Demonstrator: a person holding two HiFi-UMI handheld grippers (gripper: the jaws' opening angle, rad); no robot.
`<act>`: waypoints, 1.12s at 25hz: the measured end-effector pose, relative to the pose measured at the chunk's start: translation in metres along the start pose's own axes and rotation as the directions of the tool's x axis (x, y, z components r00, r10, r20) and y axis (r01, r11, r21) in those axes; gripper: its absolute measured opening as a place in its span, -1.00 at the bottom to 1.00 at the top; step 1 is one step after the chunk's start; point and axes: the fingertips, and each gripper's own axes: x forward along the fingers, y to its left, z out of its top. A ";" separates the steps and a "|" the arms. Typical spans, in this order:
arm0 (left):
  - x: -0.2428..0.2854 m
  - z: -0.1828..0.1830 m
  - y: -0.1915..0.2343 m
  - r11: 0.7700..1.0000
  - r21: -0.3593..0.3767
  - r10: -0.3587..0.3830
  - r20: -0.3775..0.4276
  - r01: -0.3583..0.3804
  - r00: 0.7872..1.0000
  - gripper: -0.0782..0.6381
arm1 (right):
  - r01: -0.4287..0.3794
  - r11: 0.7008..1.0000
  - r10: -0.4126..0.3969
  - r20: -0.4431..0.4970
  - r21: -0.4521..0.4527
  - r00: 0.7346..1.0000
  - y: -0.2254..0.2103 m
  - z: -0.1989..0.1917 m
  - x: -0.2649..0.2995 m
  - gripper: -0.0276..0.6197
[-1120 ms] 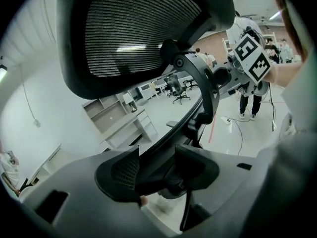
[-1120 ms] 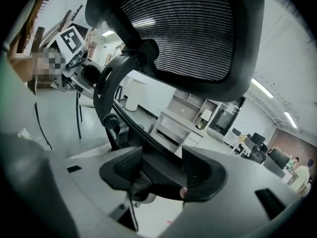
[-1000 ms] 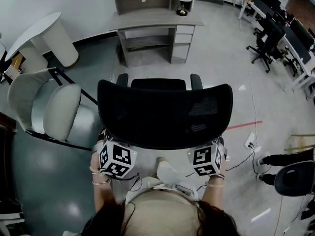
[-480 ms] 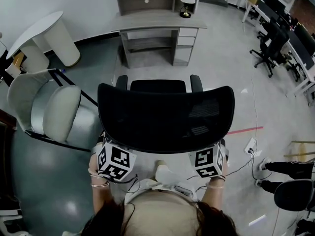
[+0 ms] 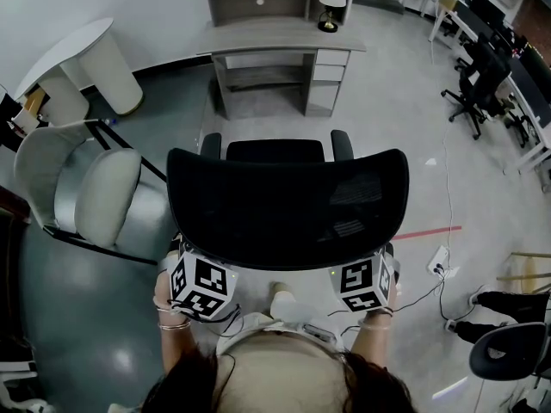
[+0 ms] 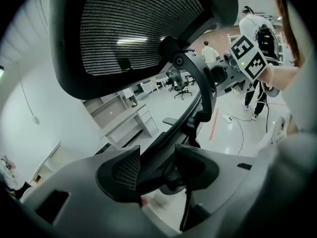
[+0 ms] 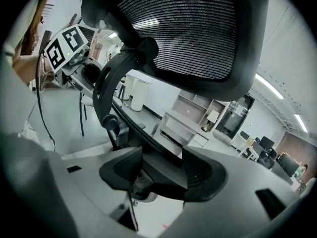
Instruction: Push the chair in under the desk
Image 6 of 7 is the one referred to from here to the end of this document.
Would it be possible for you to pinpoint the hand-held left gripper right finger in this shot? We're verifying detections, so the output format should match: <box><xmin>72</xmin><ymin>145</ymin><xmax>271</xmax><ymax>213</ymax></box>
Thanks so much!
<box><xmin>174</xmin><ymin>144</ymin><xmax>274</xmax><ymax>238</ymax></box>

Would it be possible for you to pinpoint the black mesh office chair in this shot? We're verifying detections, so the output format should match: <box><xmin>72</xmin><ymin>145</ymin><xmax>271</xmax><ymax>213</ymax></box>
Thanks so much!
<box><xmin>48</xmin><ymin>0</ymin><xmax>239</xmax><ymax>233</ymax></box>

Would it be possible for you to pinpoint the person's white top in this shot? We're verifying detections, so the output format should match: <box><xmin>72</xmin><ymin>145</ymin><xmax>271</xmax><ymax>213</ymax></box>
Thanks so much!
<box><xmin>257</xmin><ymin>0</ymin><xmax>317</xmax><ymax>233</ymax></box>

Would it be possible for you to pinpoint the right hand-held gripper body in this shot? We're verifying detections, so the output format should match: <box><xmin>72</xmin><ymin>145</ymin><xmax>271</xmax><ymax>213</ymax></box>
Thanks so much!
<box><xmin>210</xmin><ymin>34</ymin><xmax>281</xmax><ymax>98</ymax></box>

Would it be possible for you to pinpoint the white long desk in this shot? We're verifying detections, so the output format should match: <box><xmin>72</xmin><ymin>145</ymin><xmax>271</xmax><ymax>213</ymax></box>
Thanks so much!
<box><xmin>140</xmin><ymin>75</ymin><xmax>174</xmax><ymax>95</ymax></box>

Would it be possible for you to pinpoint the thin black cable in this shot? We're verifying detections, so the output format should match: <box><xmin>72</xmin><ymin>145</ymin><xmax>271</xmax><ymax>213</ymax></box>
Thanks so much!
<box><xmin>232</xmin><ymin>117</ymin><xmax>256</xmax><ymax>156</ymax></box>

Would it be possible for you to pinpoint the red floor tape strip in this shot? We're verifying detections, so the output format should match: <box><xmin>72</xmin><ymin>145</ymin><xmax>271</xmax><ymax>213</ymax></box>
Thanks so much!
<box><xmin>209</xmin><ymin>108</ymin><xmax>220</xmax><ymax>142</ymax></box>

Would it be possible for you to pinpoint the black swivel chair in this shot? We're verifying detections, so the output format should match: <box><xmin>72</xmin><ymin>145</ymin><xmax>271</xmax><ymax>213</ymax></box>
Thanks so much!
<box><xmin>165</xmin><ymin>69</ymin><xmax>193</xmax><ymax>101</ymax></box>

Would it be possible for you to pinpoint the grey desk with shelves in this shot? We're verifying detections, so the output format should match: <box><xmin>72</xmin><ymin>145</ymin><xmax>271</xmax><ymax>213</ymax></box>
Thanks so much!
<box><xmin>82</xmin><ymin>92</ymin><xmax>159</xmax><ymax>149</ymax></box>

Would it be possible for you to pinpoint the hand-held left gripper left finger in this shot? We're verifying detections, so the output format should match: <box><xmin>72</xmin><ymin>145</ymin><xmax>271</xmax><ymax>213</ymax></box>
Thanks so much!
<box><xmin>22</xmin><ymin>144</ymin><xmax>179</xmax><ymax>238</ymax></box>

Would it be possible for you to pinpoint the hanging wall lamp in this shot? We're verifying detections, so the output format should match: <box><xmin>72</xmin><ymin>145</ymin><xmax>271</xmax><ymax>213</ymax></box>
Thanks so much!
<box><xmin>19</xmin><ymin>80</ymin><xmax>41</xmax><ymax>126</ymax></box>

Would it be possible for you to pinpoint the person's right forearm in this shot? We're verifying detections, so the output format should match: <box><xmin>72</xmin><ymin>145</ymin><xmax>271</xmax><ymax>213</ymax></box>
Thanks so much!
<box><xmin>259</xmin><ymin>62</ymin><xmax>301</xmax><ymax>91</ymax></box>

